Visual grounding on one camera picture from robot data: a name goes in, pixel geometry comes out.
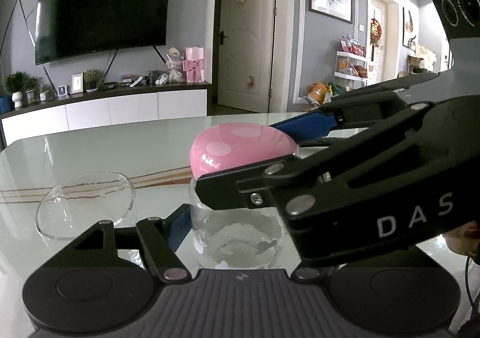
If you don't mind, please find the pink mushroom bottle cap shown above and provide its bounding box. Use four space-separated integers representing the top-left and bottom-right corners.
190 122 299 179

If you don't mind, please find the clear glass bottle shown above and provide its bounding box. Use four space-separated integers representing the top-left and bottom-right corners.
189 179 300 271

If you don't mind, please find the white snack shelf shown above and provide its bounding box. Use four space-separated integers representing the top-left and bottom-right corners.
334 36 368 91

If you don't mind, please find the orange snack bag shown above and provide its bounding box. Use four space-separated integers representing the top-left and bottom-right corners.
306 82 333 107

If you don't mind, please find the red hanging door charm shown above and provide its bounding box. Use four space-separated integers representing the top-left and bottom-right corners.
370 18 383 61

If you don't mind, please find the clear glass cup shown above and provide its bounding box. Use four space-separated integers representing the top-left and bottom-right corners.
35 172 137 241

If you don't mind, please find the white tv cabinet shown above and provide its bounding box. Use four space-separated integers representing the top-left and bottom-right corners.
1 83 212 148

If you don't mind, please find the pink gift box with bow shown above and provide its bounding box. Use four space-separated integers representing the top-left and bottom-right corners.
182 46 204 83

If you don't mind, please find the white interior door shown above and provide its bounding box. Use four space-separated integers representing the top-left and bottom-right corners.
218 0 275 113

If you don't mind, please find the doll in clear wrap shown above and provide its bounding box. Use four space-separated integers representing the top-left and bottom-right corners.
166 47 185 83

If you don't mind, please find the green potted plant white pot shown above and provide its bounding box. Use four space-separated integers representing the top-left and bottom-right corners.
4 71 26 110

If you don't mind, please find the white photo frame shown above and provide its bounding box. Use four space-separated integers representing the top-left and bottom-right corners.
70 73 84 94

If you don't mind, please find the black wall television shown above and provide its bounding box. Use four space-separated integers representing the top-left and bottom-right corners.
34 0 168 65

